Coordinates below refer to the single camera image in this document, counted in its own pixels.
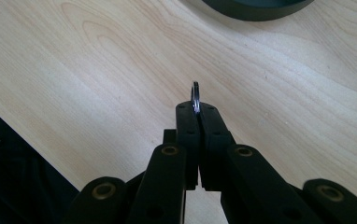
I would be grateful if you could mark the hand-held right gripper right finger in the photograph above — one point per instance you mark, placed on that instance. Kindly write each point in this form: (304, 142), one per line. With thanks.
(214, 137)

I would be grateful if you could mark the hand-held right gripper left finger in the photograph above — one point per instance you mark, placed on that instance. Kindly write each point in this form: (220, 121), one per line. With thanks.
(188, 130)

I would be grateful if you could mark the black tray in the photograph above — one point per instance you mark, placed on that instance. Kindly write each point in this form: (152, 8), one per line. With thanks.
(257, 11)

